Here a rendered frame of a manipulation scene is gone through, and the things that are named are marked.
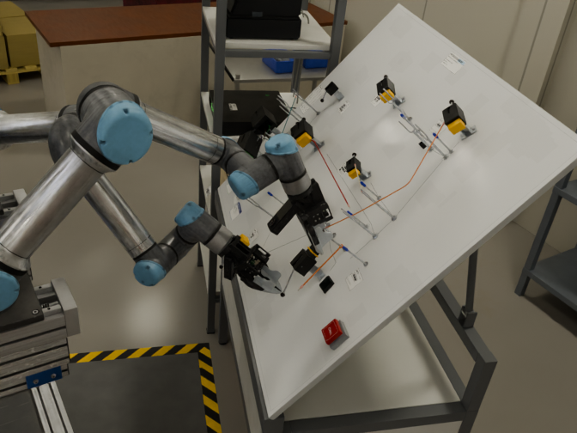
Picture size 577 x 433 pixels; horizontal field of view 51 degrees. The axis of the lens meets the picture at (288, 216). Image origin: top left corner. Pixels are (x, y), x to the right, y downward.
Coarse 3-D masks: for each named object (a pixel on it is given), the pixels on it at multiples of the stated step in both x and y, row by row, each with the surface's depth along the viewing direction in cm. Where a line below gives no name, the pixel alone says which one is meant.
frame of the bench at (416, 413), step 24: (432, 336) 202; (240, 384) 229; (456, 384) 185; (408, 408) 175; (432, 408) 176; (456, 408) 177; (288, 432) 164; (312, 432) 166; (336, 432) 168; (360, 432) 171
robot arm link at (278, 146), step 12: (264, 144) 153; (276, 144) 150; (288, 144) 150; (276, 156) 151; (288, 156) 151; (300, 156) 155; (276, 168) 151; (288, 168) 153; (300, 168) 155; (288, 180) 155
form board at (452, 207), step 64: (384, 64) 211; (320, 128) 220; (384, 128) 191; (512, 128) 151; (384, 192) 174; (448, 192) 155; (512, 192) 140; (320, 256) 180; (384, 256) 160; (448, 256) 144; (256, 320) 186; (320, 320) 164; (384, 320) 148
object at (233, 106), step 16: (224, 96) 273; (240, 96) 275; (256, 96) 277; (272, 96) 279; (224, 112) 259; (240, 112) 260; (272, 112) 264; (288, 112) 265; (224, 128) 252; (240, 128) 254
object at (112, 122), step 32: (96, 96) 124; (128, 96) 127; (96, 128) 119; (128, 128) 120; (64, 160) 122; (96, 160) 121; (128, 160) 123; (32, 192) 123; (64, 192) 122; (32, 224) 122; (0, 256) 121; (0, 288) 122
